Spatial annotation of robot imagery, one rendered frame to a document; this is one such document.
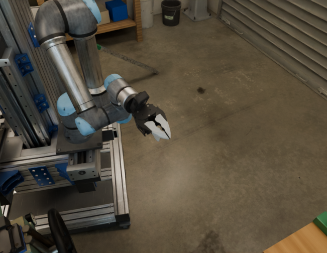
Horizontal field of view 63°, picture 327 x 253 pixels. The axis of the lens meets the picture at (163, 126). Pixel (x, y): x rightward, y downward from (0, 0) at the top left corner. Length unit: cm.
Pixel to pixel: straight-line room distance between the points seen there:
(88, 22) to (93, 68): 21
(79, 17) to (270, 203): 179
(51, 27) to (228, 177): 169
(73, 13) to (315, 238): 145
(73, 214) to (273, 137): 179
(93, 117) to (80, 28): 33
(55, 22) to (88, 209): 120
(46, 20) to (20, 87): 41
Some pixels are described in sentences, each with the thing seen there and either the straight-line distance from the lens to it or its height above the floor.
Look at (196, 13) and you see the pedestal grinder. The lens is 432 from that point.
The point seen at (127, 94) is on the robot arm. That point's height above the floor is 125.
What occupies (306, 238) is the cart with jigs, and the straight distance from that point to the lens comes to 156.
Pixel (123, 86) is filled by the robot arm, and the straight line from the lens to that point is 96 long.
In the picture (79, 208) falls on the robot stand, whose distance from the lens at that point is 190.
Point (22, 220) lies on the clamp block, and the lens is 107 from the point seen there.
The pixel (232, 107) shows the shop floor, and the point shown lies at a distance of 279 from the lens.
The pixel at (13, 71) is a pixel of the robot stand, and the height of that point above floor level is 118.
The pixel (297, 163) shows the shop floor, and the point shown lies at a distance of 251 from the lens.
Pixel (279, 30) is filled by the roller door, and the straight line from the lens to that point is 353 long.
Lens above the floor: 184
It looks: 47 degrees down
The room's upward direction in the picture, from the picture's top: straight up
